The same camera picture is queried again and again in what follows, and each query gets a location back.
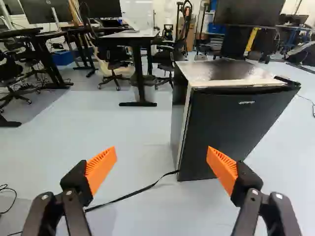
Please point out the grey waste bin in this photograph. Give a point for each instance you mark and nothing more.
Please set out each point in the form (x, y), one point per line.
(150, 91)

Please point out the black desk with pale top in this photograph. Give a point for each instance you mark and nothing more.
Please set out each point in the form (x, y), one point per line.
(139, 68)

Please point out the large black screen on stand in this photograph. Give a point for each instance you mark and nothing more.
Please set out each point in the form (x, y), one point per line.
(246, 12)

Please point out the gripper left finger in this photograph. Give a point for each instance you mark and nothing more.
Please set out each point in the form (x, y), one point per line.
(73, 186)

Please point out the black desk with monitors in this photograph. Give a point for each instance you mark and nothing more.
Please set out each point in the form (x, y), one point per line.
(48, 59)

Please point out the black office chair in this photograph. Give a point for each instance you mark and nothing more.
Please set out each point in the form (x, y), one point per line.
(167, 56)
(115, 64)
(7, 71)

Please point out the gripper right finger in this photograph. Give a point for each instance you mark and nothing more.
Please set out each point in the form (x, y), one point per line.
(248, 186)

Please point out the black mini fridge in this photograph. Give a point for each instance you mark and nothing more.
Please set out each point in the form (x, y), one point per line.
(233, 127)

